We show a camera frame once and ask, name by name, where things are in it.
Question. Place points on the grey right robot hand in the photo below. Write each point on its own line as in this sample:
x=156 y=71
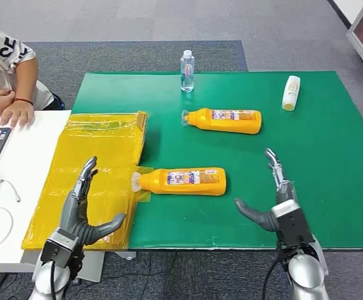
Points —
x=262 y=218

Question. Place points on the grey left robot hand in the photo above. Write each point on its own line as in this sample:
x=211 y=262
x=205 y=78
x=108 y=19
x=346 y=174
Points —
x=73 y=215

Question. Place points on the orange detergent bottle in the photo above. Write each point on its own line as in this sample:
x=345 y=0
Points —
x=184 y=182
x=225 y=123

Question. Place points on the person's left forearm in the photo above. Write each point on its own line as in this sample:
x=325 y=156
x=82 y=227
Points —
x=26 y=80

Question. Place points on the small white bottle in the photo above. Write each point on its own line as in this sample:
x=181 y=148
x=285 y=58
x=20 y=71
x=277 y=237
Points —
x=291 y=93

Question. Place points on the clear water bottle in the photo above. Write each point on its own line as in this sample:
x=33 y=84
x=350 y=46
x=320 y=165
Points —
x=187 y=72

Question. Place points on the yellow plastic sheet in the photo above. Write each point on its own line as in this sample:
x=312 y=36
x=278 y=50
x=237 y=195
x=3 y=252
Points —
x=100 y=149

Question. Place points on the green mat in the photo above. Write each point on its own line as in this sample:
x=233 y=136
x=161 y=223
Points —
x=294 y=136

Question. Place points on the person's left hand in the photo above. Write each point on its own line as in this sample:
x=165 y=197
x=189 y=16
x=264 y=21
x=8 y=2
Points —
x=17 y=114

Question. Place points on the person's hand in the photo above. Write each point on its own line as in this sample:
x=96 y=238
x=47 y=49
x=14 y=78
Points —
x=17 y=114
x=2 y=98

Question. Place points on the person's right hand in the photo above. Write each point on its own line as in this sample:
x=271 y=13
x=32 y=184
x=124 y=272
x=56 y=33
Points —
x=2 y=98

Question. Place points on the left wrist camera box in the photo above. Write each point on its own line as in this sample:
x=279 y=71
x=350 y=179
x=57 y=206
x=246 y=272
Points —
x=57 y=248

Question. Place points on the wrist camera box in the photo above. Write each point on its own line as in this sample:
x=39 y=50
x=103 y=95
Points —
x=294 y=225
x=57 y=248

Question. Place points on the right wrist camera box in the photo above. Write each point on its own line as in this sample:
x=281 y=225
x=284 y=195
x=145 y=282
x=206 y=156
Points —
x=294 y=225

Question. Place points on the small white table bracket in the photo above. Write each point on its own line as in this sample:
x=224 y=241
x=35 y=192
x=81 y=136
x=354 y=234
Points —
x=128 y=254

